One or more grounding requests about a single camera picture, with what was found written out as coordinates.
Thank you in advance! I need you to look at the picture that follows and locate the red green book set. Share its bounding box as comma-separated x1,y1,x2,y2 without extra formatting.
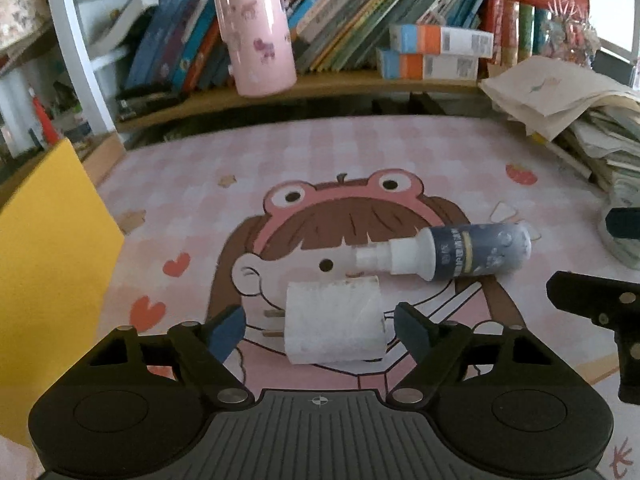
482,0,551,67

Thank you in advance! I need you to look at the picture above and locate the white side shelf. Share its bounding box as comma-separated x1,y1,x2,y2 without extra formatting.
0,35,122,182

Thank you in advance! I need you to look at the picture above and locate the row of books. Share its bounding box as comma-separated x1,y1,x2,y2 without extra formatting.
117,0,502,97

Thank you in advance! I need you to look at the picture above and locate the pink printed cup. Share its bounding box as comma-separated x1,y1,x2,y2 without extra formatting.
212,0,299,99

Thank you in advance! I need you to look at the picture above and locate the dark blue spray bottle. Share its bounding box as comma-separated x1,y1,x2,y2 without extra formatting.
355,223,534,282

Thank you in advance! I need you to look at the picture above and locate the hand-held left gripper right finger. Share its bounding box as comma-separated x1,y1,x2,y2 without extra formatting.
387,302,558,407

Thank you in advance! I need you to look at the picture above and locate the pile of papers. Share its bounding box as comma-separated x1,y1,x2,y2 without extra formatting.
477,55,640,197

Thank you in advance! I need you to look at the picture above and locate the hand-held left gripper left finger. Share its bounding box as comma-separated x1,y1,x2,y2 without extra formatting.
82,304,254,407

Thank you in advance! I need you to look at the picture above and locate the colourful candy bag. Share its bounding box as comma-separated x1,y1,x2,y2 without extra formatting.
544,7,601,69

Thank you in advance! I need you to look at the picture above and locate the orange bottle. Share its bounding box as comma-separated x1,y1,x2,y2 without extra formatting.
29,87,59,149

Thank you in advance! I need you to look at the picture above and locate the orange blue white box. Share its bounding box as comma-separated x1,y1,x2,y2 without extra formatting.
375,48,480,81
388,23,495,59

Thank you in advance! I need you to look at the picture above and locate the black stapler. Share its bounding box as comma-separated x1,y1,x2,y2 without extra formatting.
115,87,186,121

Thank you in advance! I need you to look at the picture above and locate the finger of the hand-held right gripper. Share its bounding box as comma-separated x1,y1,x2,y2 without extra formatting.
603,206,640,239
545,270,640,405

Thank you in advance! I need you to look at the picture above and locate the white power adapter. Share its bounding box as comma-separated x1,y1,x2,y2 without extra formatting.
262,275,389,365

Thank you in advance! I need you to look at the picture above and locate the white frame wooden bookshelf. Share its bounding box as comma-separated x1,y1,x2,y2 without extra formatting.
42,0,640,137

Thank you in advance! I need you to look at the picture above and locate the yellow cardboard box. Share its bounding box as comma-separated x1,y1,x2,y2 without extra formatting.
0,137,126,449

